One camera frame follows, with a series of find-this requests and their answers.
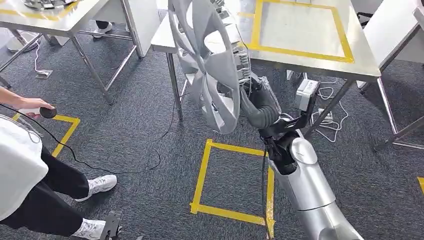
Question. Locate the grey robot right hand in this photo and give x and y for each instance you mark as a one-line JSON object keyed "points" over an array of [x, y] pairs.
{"points": [[261, 109]]}

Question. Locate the silver wheel hubcap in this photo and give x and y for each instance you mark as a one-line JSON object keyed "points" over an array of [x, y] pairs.
{"points": [[225, 69]]}

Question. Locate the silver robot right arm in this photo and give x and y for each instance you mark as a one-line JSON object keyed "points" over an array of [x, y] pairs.
{"points": [[311, 192]]}

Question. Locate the white power strip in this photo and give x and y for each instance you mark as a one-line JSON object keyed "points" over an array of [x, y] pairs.
{"points": [[326, 115]]}

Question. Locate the steel table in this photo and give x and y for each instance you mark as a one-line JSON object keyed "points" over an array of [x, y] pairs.
{"points": [[66, 20], [298, 30]]}

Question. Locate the yellow floor tape rectangle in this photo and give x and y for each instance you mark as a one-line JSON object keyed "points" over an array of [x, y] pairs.
{"points": [[212, 210]]}

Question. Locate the white table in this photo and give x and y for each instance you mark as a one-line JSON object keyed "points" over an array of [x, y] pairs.
{"points": [[387, 30]]}

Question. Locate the white board panel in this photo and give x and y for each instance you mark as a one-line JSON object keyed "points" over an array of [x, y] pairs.
{"points": [[142, 20]]}

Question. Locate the person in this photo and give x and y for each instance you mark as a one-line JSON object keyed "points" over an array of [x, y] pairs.
{"points": [[20, 179], [104, 29]]}

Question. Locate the black robot foot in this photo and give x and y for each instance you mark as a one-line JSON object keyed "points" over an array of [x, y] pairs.
{"points": [[111, 225]]}

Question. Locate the grey floor plate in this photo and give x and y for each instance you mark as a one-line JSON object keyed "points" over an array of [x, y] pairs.
{"points": [[44, 74]]}

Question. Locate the tray of metal parts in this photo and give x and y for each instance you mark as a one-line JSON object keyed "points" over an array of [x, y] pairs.
{"points": [[43, 4]]}

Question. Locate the white round base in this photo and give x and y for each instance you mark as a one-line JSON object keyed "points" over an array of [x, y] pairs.
{"points": [[21, 43]]}

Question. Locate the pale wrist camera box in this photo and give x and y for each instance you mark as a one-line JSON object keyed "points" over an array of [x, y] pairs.
{"points": [[306, 94]]}

